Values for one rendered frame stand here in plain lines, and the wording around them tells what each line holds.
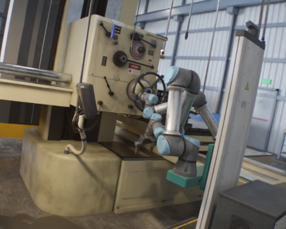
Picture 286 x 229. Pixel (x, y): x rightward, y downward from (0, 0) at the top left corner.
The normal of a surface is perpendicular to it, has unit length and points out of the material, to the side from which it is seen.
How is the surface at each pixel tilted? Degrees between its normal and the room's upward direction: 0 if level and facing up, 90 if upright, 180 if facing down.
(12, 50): 90
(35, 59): 90
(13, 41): 90
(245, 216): 90
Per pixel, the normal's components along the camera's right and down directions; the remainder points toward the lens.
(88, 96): 0.34, 0.13
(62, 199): 0.08, 0.09
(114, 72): 0.57, 0.16
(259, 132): -0.80, -0.10
